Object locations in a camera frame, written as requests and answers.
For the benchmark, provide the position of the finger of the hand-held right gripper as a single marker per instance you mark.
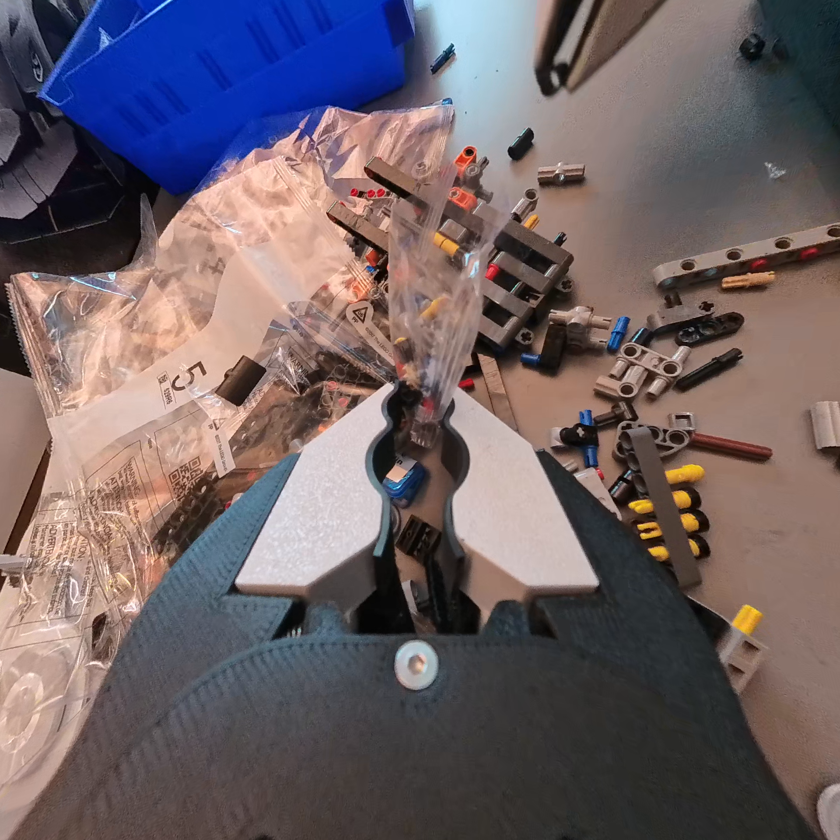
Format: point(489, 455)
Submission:
point(617, 26)
point(558, 39)

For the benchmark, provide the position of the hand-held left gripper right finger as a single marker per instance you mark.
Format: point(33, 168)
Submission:
point(525, 518)

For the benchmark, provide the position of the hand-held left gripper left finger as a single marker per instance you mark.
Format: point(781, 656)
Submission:
point(308, 518)

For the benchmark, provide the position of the pile of toy bricks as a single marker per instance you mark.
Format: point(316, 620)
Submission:
point(643, 367)

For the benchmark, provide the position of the small clear parts bag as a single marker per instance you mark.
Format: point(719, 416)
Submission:
point(433, 262)

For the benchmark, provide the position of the dark toy set box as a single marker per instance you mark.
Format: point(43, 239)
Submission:
point(39, 131)

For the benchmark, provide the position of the dark blue toy axle pin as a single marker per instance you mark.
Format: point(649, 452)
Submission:
point(442, 58)

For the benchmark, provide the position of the black toy connector piece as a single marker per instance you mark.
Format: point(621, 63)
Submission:
point(239, 380)

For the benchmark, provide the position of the black perforated board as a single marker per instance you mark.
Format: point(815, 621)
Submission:
point(807, 52)

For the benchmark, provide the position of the numbered clear parts bag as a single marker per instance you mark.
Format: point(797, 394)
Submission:
point(131, 407)

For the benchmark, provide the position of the long grey toy beam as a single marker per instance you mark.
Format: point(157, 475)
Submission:
point(735, 256)

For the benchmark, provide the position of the large clear crumpled bag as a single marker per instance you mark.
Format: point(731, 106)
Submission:
point(39, 709)

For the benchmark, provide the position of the blue plastic bin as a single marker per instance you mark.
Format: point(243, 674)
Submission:
point(229, 79)

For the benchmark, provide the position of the black toy frame assembly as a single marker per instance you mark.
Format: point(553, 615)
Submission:
point(525, 262)

